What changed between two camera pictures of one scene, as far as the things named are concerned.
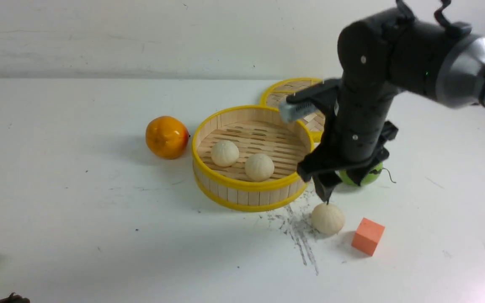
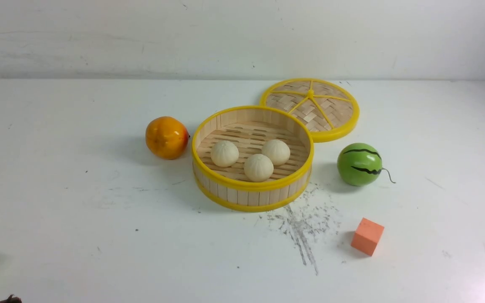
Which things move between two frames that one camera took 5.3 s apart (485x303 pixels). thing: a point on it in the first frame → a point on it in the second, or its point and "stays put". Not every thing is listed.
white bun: x=225 y=153 stays put
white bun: x=259 y=167 stays put
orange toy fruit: x=166 y=137 stays put
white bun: x=328 y=219 → x=277 y=151
